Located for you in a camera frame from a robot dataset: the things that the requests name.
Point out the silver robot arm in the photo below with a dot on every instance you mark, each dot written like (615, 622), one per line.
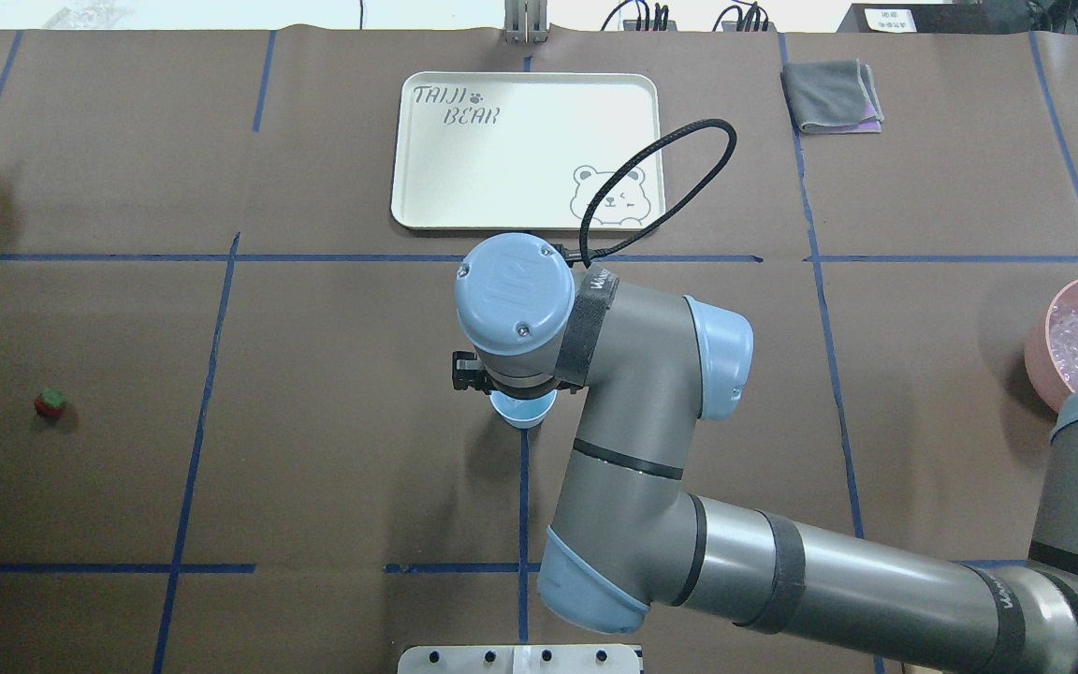
(626, 534)

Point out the light blue cup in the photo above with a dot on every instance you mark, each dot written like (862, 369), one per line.
(523, 414)

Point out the cream bear tray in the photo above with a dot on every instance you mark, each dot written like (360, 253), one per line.
(526, 151)

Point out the grey folded cloth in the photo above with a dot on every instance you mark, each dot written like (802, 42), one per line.
(833, 97)

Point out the red strawberry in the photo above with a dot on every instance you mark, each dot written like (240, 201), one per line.
(50, 403)

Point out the pink bowl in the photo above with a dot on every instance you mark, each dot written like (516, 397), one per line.
(1042, 372)

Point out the aluminium frame post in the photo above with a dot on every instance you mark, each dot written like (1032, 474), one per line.
(526, 21)

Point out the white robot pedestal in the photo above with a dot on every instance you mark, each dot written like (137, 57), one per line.
(543, 658)

